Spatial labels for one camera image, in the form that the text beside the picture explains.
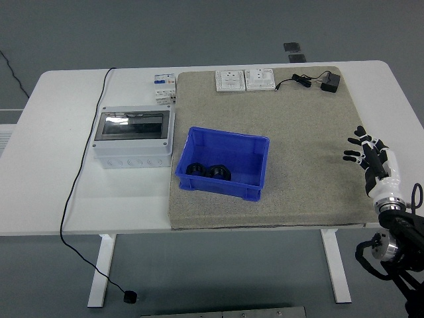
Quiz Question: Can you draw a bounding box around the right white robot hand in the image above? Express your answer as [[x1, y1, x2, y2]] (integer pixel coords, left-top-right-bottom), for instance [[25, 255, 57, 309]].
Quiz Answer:
[[342, 125, 404, 203]]

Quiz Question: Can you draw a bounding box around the large black hex nut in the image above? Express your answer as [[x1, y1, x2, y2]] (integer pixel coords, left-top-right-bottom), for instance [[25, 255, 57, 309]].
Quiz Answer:
[[205, 164, 233, 182]]

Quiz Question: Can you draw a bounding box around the small black hex nut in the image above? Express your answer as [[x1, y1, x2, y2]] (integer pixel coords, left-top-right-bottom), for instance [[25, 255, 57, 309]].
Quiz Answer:
[[185, 162, 207, 177]]

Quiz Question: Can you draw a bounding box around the blue plastic box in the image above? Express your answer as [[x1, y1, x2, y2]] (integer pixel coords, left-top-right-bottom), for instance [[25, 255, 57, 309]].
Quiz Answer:
[[174, 126, 271, 202]]

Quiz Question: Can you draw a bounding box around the grey distribution box clear lid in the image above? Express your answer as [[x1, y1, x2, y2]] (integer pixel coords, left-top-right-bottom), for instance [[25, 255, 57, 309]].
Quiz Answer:
[[91, 105, 176, 170]]

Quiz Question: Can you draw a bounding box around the white table leg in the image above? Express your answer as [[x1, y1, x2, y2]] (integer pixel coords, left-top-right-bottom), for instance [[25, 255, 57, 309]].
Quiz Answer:
[[86, 233, 118, 309], [319, 229, 353, 305]]

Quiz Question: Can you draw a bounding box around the grey-brown mat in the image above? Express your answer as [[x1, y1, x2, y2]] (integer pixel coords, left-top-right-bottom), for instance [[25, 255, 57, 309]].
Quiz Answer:
[[168, 66, 382, 231]]

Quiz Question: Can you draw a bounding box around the white socket panel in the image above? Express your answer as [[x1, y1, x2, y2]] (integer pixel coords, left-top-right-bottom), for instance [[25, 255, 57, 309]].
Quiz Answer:
[[214, 70, 247, 93], [243, 68, 277, 92]]

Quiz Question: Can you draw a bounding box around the grey metal plate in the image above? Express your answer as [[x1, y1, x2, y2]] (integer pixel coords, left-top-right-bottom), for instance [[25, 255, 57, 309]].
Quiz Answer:
[[139, 305, 307, 318]]

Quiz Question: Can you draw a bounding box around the circuit breaker blue label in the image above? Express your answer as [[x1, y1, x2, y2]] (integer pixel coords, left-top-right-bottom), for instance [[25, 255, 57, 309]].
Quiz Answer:
[[152, 73, 176, 91]]

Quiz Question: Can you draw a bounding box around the white ribbed floor fixture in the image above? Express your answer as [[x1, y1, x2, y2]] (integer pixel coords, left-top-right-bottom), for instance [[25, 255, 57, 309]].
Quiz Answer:
[[0, 108, 25, 158]]

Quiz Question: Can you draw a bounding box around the black power adapter with cord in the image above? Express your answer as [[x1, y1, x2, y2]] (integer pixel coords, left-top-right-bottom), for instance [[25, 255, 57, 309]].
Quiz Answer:
[[274, 70, 341, 94]]

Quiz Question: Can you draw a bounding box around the long black cable with plug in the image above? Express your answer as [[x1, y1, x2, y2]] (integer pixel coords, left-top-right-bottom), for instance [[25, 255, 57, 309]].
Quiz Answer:
[[58, 66, 139, 305]]

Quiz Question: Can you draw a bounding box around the thin black floor cable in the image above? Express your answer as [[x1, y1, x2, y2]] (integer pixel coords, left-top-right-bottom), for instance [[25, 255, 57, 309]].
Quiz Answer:
[[0, 50, 30, 99]]

